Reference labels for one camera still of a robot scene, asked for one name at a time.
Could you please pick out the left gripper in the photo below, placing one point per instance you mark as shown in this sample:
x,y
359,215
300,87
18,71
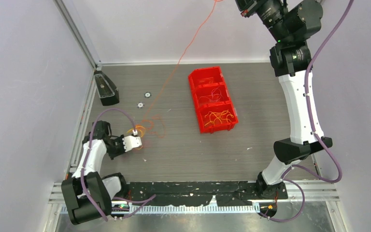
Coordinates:
x,y
112,155

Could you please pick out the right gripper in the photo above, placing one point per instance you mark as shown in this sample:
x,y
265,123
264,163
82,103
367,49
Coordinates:
x,y
249,7

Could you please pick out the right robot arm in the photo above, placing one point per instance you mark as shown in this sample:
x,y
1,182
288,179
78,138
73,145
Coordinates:
x,y
290,58

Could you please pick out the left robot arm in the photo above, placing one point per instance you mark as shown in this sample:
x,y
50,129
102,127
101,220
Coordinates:
x,y
87,195

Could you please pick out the black metronome box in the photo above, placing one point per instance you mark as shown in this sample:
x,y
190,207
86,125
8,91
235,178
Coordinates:
x,y
107,90

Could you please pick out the green poker chip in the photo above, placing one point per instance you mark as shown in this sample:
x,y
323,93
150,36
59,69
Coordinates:
x,y
147,94

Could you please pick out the red compartment bin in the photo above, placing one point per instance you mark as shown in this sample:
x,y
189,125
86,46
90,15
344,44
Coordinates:
x,y
212,102

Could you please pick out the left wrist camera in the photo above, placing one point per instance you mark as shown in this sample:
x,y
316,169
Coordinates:
x,y
132,141

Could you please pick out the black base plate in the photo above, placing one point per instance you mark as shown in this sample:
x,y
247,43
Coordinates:
x,y
226,193

